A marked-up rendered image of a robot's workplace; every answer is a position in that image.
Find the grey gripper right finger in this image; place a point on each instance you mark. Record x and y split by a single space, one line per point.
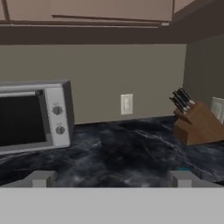
182 178

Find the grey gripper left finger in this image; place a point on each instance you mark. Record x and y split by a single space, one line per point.
40 178

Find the wooden knife block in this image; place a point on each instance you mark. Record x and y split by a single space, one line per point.
198 124

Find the silver microwave oven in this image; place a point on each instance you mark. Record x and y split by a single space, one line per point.
35 116

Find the white wall outlet plate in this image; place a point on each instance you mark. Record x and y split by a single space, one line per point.
218 108

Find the white wall switch plate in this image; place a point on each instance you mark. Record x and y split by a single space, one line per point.
126 104

